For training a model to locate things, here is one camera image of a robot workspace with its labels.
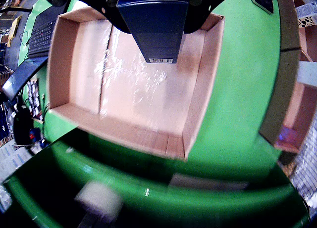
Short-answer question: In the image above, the blue rectangular product box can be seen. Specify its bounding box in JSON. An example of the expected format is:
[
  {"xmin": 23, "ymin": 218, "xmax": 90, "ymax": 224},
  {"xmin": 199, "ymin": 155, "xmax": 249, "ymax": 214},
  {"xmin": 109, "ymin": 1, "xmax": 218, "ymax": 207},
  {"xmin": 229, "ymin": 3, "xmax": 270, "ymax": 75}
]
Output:
[{"xmin": 115, "ymin": 0, "xmax": 191, "ymax": 65}]

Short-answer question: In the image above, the cardboard box with spotted carton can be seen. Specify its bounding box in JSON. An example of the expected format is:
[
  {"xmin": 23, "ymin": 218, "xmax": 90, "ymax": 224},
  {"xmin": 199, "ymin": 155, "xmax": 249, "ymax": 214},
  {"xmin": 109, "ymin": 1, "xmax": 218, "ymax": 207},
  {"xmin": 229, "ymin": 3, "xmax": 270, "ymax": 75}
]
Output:
[{"xmin": 277, "ymin": 0, "xmax": 317, "ymax": 62}]

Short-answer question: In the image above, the large shallow cardboard tray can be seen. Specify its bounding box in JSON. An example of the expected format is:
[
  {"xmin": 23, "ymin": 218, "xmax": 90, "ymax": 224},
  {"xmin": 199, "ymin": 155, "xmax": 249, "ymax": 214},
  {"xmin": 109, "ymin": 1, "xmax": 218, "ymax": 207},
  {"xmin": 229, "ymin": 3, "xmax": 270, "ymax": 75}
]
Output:
[{"xmin": 46, "ymin": 6, "xmax": 225, "ymax": 162}]

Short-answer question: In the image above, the cardboard box with flap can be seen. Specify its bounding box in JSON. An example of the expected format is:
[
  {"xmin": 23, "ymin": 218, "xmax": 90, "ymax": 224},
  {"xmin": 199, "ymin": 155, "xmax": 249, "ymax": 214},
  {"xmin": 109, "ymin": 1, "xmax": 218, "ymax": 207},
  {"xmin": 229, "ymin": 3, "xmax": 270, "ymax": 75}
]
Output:
[{"xmin": 259, "ymin": 48, "xmax": 317, "ymax": 154}]

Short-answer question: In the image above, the black laptop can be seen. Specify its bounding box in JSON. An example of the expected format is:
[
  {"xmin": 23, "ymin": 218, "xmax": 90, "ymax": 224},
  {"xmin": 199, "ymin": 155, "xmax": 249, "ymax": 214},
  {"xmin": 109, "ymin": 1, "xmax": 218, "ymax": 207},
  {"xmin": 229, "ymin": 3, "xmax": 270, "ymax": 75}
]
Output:
[{"xmin": 1, "ymin": 4, "xmax": 71, "ymax": 101}]

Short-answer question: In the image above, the white carton with black spots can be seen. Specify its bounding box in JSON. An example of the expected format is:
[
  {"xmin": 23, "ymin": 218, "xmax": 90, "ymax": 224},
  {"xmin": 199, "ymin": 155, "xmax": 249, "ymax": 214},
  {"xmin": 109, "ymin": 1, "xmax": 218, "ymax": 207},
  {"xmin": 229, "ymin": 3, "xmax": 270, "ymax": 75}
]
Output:
[{"xmin": 296, "ymin": 2, "xmax": 317, "ymax": 28}]

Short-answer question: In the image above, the plain white tall carton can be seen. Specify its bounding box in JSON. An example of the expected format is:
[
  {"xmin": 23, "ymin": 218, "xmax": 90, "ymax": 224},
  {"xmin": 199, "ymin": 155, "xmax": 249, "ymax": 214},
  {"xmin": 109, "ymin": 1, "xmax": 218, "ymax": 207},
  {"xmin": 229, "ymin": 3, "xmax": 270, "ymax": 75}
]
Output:
[{"xmin": 297, "ymin": 61, "xmax": 317, "ymax": 87}]

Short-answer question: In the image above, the white square object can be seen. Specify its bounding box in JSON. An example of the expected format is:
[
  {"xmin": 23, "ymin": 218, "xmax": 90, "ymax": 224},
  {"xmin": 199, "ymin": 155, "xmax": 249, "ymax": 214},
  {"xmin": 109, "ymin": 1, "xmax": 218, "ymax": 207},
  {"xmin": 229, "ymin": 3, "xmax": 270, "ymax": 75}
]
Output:
[{"xmin": 74, "ymin": 181, "xmax": 124, "ymax": 220}]

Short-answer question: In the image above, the blue wire mesh cage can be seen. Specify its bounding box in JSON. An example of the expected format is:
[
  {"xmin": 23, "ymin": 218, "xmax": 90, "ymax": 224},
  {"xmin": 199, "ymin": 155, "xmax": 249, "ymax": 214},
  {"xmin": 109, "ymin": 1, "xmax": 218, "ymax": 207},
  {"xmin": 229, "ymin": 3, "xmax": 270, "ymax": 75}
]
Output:
[{"xmin": 288, "ymin": 119, "xmax": 317, "ymax": 214}]

